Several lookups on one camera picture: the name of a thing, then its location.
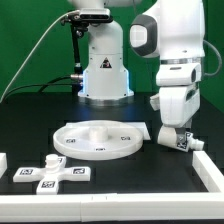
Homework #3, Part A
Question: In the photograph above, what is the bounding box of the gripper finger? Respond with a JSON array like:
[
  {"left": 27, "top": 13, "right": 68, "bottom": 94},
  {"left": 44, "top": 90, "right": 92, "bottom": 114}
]
[{"left": 177, "top": 128, "right": 186, "bottom": 143}]

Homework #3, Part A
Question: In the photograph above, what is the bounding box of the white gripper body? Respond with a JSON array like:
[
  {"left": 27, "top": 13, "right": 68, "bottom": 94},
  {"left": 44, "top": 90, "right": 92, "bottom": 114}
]
[{"left": 150, "top": 84, "right": 200, "bottom": 128}]

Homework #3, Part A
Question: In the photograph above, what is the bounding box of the white round table top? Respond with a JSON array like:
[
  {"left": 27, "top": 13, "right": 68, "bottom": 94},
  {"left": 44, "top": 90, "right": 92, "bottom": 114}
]
[{"left": 53, "top": 120, "right": 143, "bottom": 161}]

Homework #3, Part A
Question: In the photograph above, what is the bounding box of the white cross table base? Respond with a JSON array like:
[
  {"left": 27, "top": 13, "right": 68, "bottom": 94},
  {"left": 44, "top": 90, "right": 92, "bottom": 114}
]
[{"left": 13, "top": 154, "right": 91, "bottom": 195}]

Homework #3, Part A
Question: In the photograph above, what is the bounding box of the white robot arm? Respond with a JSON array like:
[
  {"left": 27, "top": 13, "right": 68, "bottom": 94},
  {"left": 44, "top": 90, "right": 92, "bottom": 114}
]
[{"left": 68, "top": 0, "right": 205, "bottom": 147}]

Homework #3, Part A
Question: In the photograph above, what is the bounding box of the white marker sheet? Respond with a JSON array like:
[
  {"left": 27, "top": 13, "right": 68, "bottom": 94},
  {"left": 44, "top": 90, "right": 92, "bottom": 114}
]
[{"left": 66, "top": 122, "right": 151, "bottom": 140}]

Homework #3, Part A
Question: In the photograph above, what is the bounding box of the white left fence block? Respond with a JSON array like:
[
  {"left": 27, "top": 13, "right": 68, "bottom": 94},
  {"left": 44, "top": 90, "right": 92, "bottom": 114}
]
[{"left": 0, "top": 153, "right": 7, "bottom": 178}]

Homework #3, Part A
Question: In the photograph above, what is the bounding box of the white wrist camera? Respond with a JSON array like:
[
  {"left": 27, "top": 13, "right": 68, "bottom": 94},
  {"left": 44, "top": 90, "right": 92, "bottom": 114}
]
[{"left": 156, "top": 63, "right": 202, "bottom": 86}]

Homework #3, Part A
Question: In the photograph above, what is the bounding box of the white right fence rail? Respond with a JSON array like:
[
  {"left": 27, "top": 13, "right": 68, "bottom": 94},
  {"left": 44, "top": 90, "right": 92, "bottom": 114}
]
[{"left": 192, "top": 151, "right": 224, "bottom": 193}]

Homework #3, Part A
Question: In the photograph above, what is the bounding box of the white fence rail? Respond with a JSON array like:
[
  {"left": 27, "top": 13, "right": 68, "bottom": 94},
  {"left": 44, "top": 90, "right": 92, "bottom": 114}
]
[
  {"left": 192, "top": 151, "right": 224, "bottom": 193},
  {"left": 0, "top": 193, "right": 224, "bottom": 222}
]

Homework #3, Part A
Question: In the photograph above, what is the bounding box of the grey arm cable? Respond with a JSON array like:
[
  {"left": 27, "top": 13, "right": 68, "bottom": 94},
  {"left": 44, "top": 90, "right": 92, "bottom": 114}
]
[{"left": 201, "top": 39, "right": 223, "bottom": 79}]

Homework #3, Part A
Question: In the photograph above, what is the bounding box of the white front fence rail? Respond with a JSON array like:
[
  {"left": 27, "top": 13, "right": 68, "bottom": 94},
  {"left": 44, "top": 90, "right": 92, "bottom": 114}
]
[{"left": 0, "top": 193, "right": 224, "bottom": 222}]

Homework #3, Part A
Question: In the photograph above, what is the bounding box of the black camera stand pole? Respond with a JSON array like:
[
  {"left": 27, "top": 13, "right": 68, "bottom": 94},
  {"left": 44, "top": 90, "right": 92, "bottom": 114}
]
[{"left": 70, "top": 24, "right": 84, "bottom": 94}]

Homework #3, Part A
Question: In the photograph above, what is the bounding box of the black camera on stand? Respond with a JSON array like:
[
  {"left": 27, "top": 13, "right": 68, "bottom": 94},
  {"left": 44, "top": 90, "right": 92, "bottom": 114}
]
[{"left": 62, "top": 8, "right": 113, "bottom": 23}]

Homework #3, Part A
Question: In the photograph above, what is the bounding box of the black base cable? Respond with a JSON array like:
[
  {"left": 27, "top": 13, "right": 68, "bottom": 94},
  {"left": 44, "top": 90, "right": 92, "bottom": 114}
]
[{"left": 3, "top": 75, "right": 74, "bottom": 98}]

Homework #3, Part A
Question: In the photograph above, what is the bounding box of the grey camera cable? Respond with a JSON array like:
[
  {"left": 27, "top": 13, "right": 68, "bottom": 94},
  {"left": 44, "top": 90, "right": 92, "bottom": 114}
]
[{"left": 0, "top": 10, "right": 80, "bottom": 104}]

